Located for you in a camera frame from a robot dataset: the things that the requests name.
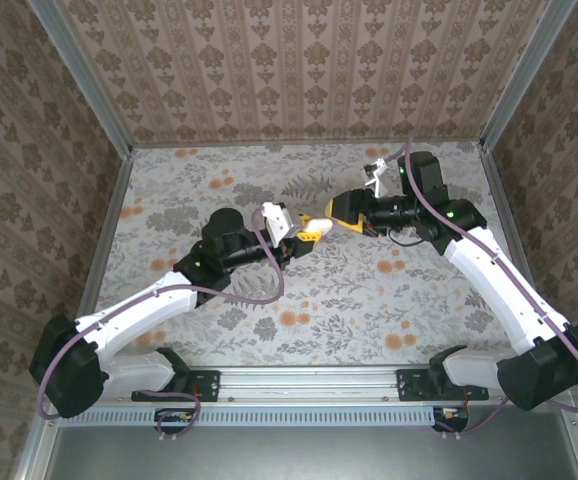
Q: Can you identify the white earbud charging case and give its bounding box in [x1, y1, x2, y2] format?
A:
[299, 217, 334, 236]

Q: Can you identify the small connector board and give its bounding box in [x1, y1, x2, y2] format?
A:
[432, 407, 470, 432]
[154, 407, 193, 435]

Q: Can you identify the grey metal sheet panel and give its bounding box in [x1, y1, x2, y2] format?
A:
[43, 405, 578, 480]

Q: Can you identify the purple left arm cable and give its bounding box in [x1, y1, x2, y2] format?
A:
[36, 208, 286, 442]

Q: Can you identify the aluminium table side rail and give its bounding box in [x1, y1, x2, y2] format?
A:
[76, 149, 135, 319]
[481, 144, 555, 326]

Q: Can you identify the aluminium frame post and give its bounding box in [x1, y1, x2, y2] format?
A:
[481, 0, 578, 151]
[25, 0, 134, 160]

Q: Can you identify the aluminium mounting rail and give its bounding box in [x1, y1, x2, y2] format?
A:
[43, 364, 578, 404]

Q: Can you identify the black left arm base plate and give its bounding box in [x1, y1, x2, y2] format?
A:
[131, 368, 221, 404]

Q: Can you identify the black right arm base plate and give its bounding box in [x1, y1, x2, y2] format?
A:
[396, 368, 490, 404]

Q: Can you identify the grey slotted cable duct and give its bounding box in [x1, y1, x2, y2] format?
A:
[60, 405, 443, 427]

